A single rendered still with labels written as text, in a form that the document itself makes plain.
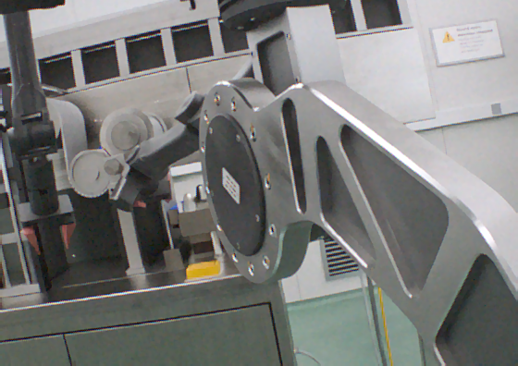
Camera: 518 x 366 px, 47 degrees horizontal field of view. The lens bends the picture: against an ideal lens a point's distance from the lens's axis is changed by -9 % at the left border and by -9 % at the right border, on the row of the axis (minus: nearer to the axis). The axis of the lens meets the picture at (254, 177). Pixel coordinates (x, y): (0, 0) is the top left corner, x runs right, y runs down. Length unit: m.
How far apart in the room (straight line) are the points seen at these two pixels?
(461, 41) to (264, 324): 3.42
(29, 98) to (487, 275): 0.90
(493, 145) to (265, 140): 4.12
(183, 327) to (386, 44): 1.09
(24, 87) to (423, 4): 3.73
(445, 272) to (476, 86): 4.25
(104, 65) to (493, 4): 3.22
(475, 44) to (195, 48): 2.85
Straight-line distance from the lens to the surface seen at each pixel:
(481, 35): 4.64
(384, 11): 2.15
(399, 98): 2.04
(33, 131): 1.12
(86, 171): 1.73
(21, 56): 1.13
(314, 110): 0.46
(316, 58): 0.62
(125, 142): 1.67
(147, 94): 2.03
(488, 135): 4.61
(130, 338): 1.50
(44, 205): 1.18
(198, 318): 1.46
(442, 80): 4.52
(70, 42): 2.11
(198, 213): 1.64
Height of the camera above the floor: 1.17
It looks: 3 degrees down
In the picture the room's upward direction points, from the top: 11 degrees counter-clockwise
